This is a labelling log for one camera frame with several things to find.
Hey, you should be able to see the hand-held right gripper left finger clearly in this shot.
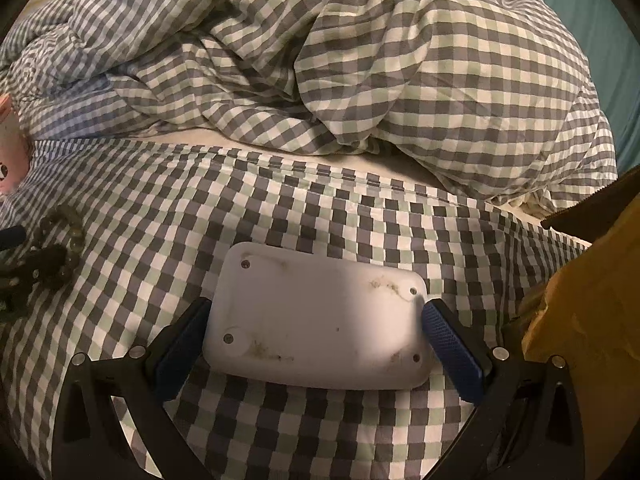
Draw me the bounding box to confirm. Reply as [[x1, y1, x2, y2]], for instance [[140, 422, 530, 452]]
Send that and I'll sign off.
[[51, 298, 212, 480]]

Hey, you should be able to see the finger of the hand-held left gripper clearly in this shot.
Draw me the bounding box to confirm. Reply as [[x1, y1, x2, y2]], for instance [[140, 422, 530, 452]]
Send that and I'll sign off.
[[0, 225, 27, 252], [0, 246, 68, 320]]

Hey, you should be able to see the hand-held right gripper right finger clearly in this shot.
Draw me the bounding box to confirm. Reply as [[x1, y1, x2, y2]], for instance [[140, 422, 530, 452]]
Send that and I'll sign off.
[[424, 299, 585, 480]]

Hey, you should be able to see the white rectangular plastic case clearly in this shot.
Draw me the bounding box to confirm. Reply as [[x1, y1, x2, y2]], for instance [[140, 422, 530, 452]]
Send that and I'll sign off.
[[202, 241, 432, 390]]

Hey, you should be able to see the brown cardboard box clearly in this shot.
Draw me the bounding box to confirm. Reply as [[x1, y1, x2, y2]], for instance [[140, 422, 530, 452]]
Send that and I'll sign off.
[[505, 165, 640, 480]]

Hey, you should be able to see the pink panda drink bottle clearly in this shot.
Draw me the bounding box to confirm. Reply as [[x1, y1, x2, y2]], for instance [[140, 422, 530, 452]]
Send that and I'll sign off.
[[0, 92, 32, 196]]

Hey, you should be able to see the grey checked bed sheet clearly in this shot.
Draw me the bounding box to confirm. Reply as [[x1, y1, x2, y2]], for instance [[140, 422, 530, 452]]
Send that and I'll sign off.
[[0, 137, 601, 480]]

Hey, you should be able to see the grey checked duvet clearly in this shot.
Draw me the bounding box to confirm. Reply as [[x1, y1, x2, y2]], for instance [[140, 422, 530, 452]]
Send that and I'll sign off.
[[0, 0, 616, 211]]

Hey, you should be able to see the teal curtain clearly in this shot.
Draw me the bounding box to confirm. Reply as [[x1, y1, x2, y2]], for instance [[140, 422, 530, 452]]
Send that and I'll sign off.
[[515, 0, 640, 161]]

